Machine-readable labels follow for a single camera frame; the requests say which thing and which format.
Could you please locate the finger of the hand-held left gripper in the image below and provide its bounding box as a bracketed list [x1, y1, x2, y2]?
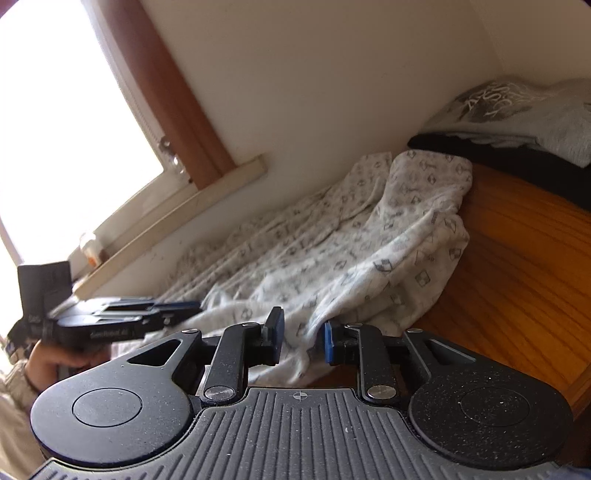
[139, 318, 178, 334]
[95, 300, 202, 319]

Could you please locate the person's left forearm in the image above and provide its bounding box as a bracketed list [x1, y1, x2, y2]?
[0, 357, 47, 480]

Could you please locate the clear plastic blind cord pull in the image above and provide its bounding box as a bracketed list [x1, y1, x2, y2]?
[159, 136, 188, 176]

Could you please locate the clear bottle with orange label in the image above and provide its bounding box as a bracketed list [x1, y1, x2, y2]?
[78, 233, 105, 268]

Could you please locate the white framed window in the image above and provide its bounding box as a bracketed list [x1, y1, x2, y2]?
[0, 0, 185, 287]

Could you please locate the white patterned pajama garment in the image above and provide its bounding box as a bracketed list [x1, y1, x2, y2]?
[157, 150, 474, 388]

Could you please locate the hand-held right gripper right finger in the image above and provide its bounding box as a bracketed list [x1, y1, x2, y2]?
[324, 322, 476, 406]

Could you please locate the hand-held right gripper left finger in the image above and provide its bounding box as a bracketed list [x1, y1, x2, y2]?
[128, 307, 284, 407]

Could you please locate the person's left hand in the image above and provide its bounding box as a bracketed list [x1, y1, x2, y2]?
[28, 344, 112, 393]

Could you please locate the grey printed folded shirt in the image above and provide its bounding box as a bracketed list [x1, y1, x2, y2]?
[422, 76, 591, 167]

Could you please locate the wooden window trim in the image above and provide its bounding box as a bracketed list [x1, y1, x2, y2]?
[90, 0, 236, 190]

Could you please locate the beige window sill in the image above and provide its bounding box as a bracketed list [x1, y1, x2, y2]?
[69, 155, 267, 301]

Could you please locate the black folded garment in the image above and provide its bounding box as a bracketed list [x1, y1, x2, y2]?
[406, 133, 591, 208]

